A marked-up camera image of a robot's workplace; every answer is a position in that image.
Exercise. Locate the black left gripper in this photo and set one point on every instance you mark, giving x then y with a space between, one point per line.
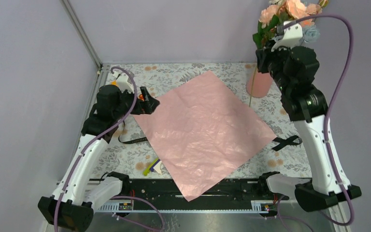
148 106

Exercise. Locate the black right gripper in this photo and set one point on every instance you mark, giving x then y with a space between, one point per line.
263 55

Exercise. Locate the blue hydrangea flower stem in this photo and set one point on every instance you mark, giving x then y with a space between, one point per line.
310 34

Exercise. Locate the pink flower stem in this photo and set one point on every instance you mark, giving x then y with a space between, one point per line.
292 10

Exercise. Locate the pink wrapping paper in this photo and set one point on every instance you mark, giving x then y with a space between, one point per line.
204 97

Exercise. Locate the black ribbon with gold letters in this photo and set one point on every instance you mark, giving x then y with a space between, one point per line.
284 142

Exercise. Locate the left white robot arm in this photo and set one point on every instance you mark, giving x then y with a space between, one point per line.
70 206

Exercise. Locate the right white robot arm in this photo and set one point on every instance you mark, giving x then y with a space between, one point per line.
328 184

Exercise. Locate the pink cylindrical vase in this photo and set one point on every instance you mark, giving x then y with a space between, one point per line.
259 84

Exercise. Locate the floral patterned table mat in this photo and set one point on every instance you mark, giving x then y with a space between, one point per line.
160 78

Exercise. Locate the green purple white toy block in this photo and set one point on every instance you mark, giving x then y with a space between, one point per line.
155 167

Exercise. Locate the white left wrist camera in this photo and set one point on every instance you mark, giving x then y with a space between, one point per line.
123 82

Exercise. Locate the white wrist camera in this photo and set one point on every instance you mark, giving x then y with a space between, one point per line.
123 82
291 33

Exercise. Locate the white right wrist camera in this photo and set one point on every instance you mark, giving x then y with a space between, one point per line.
291 33

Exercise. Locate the perforated metal front rail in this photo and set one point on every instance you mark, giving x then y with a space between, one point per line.
230 207

